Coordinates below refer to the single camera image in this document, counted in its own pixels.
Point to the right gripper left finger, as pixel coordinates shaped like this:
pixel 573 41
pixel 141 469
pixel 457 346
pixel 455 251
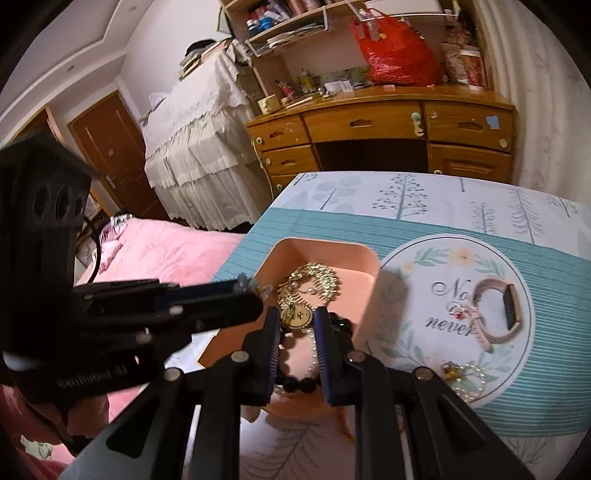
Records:
pixel 187 425

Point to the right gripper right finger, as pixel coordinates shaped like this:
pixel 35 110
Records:
pixel 409 425

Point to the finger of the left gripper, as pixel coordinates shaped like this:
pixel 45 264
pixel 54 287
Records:
pixel 153 315
pixel 152 289

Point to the pink smart watch band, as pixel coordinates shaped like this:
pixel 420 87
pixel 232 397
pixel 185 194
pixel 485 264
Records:
pixel 493 312

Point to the pink jewelry tray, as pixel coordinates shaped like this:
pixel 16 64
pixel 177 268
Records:
pixel 307 274

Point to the brown wooden door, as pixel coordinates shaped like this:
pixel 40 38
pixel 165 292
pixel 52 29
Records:
pixel 112 143

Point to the white lace cover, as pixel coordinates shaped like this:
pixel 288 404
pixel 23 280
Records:
pixel 199 159

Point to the printed tree tablecloth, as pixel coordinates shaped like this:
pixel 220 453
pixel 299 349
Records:
pixel 436 237

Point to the cream mug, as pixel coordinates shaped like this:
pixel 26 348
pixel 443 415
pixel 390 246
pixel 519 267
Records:
pixel 269 104

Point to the wooden desk with drawers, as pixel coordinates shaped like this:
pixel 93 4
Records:
pixel 450 130

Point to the red plastic bag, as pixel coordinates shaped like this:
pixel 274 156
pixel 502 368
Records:
pixel 395 52

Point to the white curtain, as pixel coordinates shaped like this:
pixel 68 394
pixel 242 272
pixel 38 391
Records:
pixel 530 67

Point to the wooden wall shelf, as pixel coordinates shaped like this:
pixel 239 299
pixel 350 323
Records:
pixel 314 37

